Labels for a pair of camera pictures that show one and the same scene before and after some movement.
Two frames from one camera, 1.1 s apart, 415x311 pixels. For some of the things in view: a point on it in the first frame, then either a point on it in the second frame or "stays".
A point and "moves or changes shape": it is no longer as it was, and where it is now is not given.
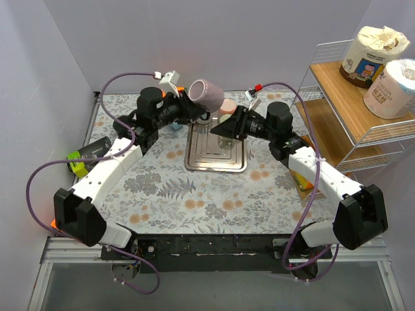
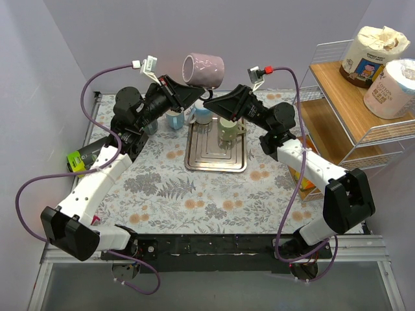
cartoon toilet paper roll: (369, 53) stays
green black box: (98, 148) stays
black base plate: (260, 253) stays
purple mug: (206, 94) moves or changes shape
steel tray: (203, 153) stays
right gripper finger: (230, 127) -> (232, 103)
